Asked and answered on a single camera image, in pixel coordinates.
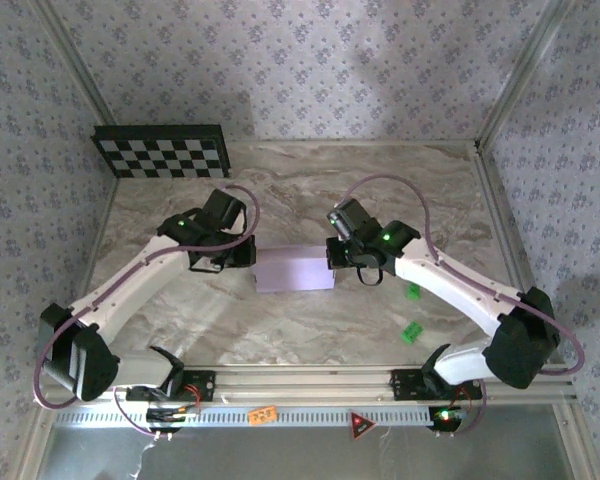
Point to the white and lilac paper box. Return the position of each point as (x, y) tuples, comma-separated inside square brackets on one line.
[(295, 270)]

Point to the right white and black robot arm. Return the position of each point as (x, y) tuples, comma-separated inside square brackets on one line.
[(445, 285)]

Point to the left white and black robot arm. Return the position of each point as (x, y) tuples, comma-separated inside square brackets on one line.
[(130, 280)]

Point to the small green sticker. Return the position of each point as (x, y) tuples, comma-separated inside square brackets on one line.
[(413, 292)]

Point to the green block lower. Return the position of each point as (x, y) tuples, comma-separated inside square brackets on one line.
[(412, 332)]

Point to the black and white checkerboard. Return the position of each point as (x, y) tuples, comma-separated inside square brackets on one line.
[(162, 152)]

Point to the orange label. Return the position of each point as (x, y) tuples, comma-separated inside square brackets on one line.
[(263, 415)]

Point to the red triangle warning sticker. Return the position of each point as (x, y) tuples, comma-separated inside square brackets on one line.
[(360, 426)]

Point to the aluminium back rail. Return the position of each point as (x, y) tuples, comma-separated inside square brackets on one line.
[(355, 143)]

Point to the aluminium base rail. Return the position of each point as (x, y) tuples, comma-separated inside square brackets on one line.
[(305, 382)]

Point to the aluminium side rail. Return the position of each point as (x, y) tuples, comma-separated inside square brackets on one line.
[(507, 250)]

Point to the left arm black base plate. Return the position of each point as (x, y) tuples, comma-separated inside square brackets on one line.
[(202, 385)]

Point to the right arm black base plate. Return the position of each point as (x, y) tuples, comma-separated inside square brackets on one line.
[(405, 385)]

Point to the aluminium frame post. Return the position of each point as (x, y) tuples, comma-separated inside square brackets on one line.
[(77, 62), (520, 75)]

